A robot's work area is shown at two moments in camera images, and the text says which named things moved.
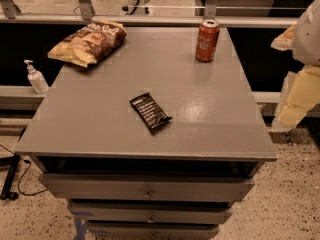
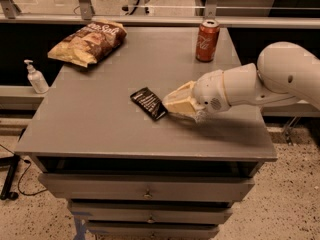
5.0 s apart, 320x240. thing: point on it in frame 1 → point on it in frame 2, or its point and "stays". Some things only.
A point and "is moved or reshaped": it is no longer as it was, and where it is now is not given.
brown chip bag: x=90 y=44 stays
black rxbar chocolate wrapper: x=149 y=112 is moved or reshaped
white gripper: x=308 y=35 → x=209 y=91
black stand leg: x=12 y=161 stays
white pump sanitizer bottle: x=36 y=79 stays
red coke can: x=207 y=40 stays
